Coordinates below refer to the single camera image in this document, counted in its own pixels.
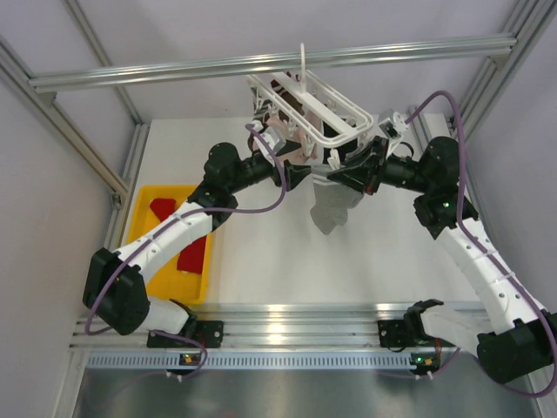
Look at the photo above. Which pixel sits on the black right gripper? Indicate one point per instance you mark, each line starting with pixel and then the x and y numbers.
pixel 365 172

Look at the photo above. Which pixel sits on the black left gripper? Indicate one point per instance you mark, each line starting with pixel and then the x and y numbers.
pixel 293 173

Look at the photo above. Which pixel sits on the grey sock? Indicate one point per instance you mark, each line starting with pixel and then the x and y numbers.
pixel 333 201

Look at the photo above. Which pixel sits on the white plastic clip hanger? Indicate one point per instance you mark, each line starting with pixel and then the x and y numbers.
pixel 305 101

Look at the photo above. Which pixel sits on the red santa sock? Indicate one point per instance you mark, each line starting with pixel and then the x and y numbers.
pixel 162 208
pixel 191 259

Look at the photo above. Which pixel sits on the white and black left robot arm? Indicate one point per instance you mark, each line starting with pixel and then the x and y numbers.
pixel 116 285

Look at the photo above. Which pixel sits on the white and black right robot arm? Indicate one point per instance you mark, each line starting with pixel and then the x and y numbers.
pixel 521 335

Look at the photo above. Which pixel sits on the pink sock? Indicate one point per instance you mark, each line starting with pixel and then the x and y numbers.
pixel 294 150

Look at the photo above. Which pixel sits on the yellow plastic tray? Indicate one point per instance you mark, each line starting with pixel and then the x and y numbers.
pixel 169 282

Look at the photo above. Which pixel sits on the aluminium top crossbar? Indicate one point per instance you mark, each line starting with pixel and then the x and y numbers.
pixel 457 47

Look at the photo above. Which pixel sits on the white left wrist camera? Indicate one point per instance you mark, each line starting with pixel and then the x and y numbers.
pixel 268 140

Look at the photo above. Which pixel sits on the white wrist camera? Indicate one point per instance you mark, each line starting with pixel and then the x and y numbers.
pixel 268 140
pixel 393 125

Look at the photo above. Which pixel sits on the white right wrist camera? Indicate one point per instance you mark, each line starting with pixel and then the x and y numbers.
pixel 393 125

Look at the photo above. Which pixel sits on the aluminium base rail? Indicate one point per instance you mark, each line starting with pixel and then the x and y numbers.
pixel 285 326

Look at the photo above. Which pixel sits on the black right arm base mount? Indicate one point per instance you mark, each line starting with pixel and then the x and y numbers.
pixel 394 334

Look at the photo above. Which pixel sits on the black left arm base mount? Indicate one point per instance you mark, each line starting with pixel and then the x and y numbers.
pixel 208 333

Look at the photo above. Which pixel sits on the aluminium right frame post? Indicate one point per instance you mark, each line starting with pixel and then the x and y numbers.
pixel 525 23

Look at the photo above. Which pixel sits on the aluminium frame post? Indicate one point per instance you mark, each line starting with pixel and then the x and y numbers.
pixel 525 23
pixel 17 75

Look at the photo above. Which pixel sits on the aluminium left frame post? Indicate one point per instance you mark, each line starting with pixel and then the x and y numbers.
pixel 17 75

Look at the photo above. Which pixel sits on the slotted grey cable duct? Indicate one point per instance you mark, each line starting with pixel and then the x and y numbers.
pixel 263 361

